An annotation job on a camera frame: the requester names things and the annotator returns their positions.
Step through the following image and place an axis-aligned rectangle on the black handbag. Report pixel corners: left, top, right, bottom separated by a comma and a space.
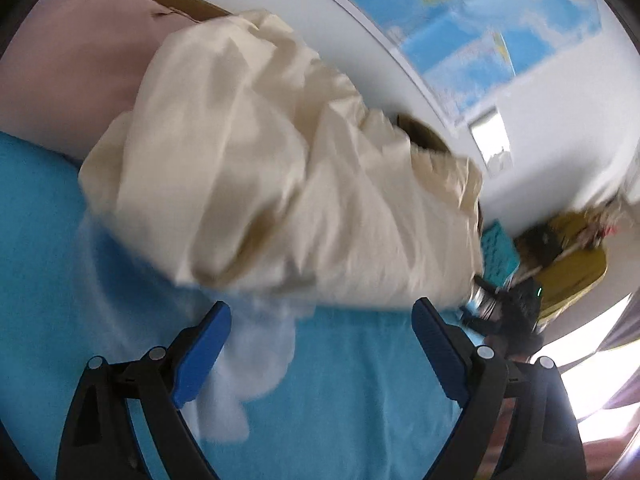
520, 225, 561, 263

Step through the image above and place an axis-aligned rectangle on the yellow chair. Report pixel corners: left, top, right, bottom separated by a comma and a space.
542, 210, 608, 321

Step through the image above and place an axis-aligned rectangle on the teal plastic basket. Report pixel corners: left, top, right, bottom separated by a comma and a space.
480, 220, 518, 281

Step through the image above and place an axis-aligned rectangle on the pink folded garment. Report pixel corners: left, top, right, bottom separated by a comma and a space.
0, 0, 201, 161

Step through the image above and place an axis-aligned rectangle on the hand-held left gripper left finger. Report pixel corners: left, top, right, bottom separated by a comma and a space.
56, 301, 233, 480

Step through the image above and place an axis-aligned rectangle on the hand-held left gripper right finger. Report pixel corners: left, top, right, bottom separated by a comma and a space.
411, 296, 587, 480

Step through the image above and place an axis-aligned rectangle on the cream large garment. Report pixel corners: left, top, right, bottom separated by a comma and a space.
77, 8, 486, 311

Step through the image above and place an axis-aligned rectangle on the blue floral blanket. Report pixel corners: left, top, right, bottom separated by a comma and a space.
0, 130, 501, 480

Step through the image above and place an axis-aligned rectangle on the colourful wall map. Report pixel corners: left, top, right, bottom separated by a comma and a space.
300, 0, 601, 121

